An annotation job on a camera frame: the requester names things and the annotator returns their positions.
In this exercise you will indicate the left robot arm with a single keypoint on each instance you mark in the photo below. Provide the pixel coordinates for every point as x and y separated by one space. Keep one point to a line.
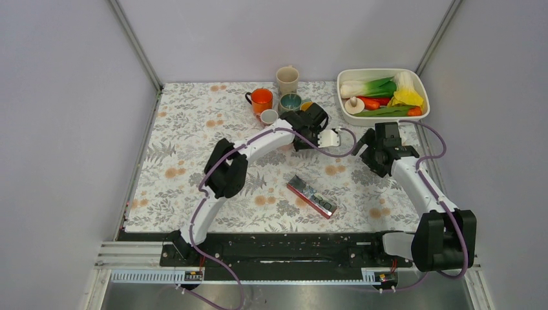
226 169

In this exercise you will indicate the red chili toy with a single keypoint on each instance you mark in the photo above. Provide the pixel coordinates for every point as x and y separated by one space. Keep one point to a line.
374 103

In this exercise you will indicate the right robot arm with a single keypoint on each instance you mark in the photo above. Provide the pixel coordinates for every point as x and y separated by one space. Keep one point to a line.
445 238

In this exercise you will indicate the floral tablecloth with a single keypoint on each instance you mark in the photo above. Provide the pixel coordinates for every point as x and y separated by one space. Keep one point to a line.
192 117

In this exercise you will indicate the green cucumber toy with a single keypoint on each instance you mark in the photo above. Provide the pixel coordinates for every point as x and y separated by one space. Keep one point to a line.
399 111

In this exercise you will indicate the salmon pink mug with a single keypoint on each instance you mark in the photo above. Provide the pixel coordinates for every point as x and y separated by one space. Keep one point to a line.
268 117

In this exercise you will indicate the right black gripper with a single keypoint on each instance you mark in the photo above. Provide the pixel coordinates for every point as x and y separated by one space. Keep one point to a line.
369 138

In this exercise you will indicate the orange mug black handle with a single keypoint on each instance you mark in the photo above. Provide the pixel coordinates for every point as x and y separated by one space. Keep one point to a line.
260 99

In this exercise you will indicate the cream patterned mug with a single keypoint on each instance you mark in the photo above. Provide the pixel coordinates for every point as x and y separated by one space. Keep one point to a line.
287 80

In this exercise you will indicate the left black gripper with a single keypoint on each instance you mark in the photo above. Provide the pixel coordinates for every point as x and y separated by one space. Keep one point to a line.
297 146

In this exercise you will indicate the orange carrot toy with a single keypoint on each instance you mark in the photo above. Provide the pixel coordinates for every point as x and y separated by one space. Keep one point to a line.
415 112

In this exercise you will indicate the red silver rectangular box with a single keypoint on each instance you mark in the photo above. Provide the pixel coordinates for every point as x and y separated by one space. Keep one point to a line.
324 206

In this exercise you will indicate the beige mushroom toy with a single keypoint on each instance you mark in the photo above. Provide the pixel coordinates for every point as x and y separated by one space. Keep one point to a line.
354 105

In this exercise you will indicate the white rectangular vegetable bin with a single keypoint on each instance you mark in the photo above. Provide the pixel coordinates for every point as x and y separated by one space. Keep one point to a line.
369 74

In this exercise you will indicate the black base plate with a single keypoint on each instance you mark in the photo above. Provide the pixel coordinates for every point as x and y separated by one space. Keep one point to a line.
283 257

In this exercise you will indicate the blue ceramic cup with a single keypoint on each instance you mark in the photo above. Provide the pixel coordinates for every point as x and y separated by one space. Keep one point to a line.
306 105

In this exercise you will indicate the white enoki mushroom toy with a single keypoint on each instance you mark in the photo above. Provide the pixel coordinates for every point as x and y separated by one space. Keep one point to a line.
404 82

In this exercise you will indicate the green glazed mug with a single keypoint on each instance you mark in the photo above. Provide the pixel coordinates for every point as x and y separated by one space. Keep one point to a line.
289 102

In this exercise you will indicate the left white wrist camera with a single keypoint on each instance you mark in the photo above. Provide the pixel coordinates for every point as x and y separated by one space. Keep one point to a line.
328 138

